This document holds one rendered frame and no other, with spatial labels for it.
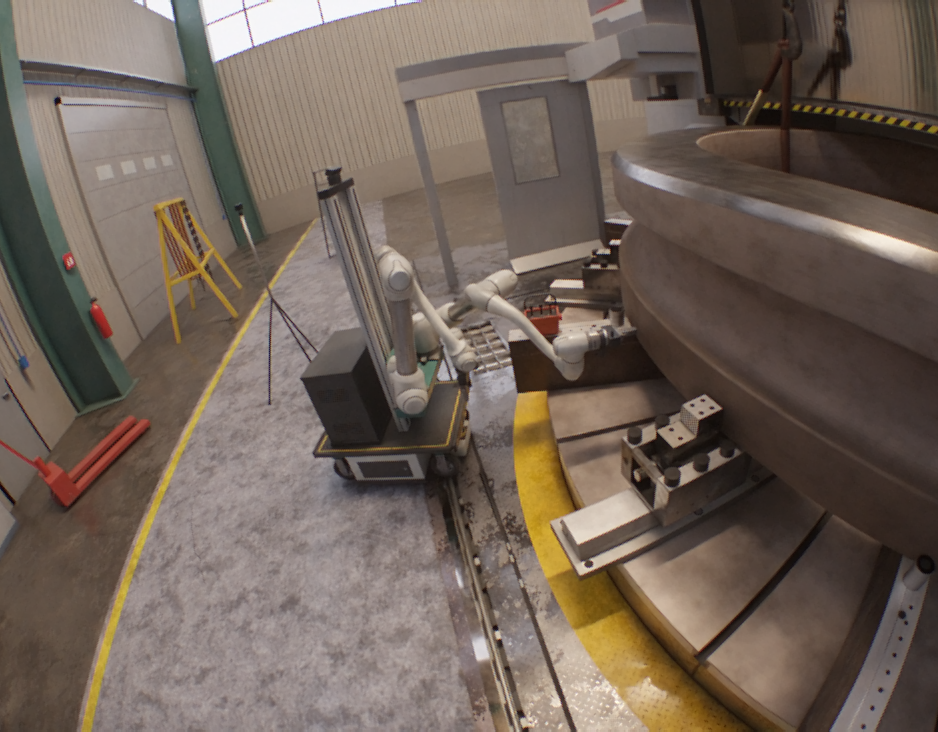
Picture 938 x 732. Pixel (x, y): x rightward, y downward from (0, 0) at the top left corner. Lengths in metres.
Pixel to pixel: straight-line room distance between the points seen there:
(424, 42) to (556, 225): 11.30
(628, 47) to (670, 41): 0.51
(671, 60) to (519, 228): 2.69
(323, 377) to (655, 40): 4.13
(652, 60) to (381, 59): 12.01
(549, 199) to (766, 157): 2.63
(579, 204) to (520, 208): 0.78
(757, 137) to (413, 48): 12.84
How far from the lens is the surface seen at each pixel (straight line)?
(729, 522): 2.09
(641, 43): 4.67
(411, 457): 2.61
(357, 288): 2.29
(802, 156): 5.17
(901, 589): 1.69
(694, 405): 1.79
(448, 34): 16.18
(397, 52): 15.87
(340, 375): 2.46
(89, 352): 7.17
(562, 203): 5.71
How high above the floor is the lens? 1.93
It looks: 31 degrees down
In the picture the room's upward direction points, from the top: 14 degrees counter-clockwise
